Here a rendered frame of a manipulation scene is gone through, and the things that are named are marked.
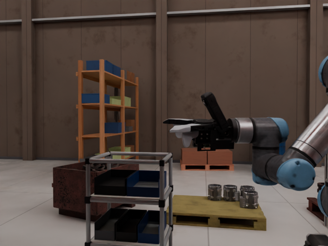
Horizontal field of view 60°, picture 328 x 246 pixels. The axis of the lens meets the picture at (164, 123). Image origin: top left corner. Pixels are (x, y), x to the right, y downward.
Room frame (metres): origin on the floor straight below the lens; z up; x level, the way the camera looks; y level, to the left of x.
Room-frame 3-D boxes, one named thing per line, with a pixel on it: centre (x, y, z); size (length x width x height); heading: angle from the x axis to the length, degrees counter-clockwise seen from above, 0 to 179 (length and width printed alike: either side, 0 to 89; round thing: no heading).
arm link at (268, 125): (0.84, -0.30, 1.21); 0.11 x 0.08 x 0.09; 96
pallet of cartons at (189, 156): (7.17, -1.05, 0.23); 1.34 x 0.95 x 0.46; 82
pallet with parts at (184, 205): (3.62, -0.64, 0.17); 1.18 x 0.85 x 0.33; 83
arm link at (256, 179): (0.82, -0.30, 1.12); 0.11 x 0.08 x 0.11; 6
